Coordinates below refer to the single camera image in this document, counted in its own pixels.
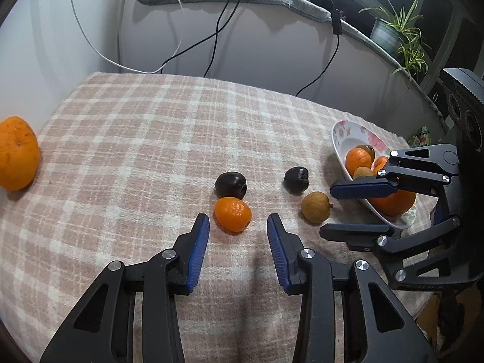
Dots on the large orange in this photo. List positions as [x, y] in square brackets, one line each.
[397, 204]
[17, 153]

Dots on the greenish brown longan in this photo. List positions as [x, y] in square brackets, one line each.
[369, 150]

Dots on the spider plant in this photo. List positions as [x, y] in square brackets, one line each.
[410, 55]

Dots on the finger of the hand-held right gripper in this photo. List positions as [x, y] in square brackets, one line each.
[359, 191]
[351, 232]

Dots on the white plant pot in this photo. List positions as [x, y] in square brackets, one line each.
[383, 34]

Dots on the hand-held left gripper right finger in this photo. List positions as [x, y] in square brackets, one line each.
[278, 251]

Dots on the white framed window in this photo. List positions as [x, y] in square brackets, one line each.
[459, 26]

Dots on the green printed bag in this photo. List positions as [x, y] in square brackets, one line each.
[421, 138]

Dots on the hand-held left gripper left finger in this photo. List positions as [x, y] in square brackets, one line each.
[198, 249]

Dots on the dark purple fruit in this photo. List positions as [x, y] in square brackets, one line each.
[297, 180]
[231, 185]

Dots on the beige checkered blanket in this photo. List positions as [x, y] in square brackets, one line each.
[132, 140]

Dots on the medium mandarin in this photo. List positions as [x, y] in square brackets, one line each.
[357, 160]

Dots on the white floral plate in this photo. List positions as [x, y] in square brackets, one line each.
[349, 136]

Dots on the white panel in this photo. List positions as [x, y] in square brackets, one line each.
[45, 45]

